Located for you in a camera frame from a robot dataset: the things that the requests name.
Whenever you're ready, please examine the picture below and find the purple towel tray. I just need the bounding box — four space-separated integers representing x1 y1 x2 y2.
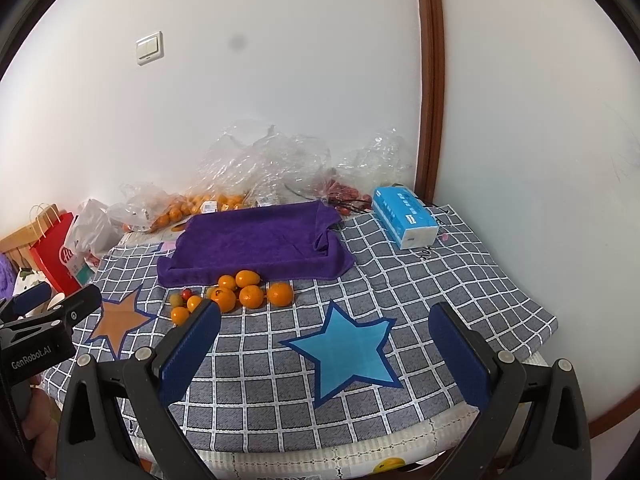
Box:
157 200 355 287

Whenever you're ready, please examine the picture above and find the white plastic bag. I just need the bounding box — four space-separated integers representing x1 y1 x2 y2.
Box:
63 198 122 270

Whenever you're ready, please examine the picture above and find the grey checked tablecloth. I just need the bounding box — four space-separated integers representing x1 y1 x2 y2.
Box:
41 204 560 453

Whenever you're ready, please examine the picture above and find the white wall switch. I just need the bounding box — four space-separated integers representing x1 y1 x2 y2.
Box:
136 30 164 66

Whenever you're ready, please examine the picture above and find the mandarin orange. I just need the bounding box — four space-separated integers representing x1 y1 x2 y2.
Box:
267 282 294 308
239 285 265 309

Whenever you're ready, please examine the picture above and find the person's left hand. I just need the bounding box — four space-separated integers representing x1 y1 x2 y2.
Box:
22 387 58 479

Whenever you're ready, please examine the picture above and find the clear bag of red fruit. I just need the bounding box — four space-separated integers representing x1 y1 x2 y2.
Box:
318 129 416 217

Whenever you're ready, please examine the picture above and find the bag of small oranges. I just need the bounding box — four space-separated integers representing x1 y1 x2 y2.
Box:
106 183 192 233

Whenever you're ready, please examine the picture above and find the brown wooden door frame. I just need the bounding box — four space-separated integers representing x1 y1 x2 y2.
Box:
414 0 446 204

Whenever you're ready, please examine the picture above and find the oval orange kumquat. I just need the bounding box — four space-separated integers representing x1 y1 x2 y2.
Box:
234 270 262 288

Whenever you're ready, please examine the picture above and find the large stemmed orange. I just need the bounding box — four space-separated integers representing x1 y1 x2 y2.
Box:
211 287 236 313

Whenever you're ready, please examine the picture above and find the blue tissue pack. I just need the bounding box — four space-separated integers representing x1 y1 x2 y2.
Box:
372 186 439 249

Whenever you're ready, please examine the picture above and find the clear bag of kumquats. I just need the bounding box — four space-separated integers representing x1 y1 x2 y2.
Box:
188 119 332 207

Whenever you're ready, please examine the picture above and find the round orange kumquat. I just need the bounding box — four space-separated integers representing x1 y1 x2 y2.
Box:
217 274 236 290

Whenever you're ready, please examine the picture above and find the red paper shopping bag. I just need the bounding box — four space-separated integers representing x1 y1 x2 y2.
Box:
29 205 80 296

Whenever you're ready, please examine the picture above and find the small orange kumquat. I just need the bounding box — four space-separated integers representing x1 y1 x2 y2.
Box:
186 295 203 312

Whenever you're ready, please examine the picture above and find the small orange tomato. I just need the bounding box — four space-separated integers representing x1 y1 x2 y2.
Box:
170 307 191 326

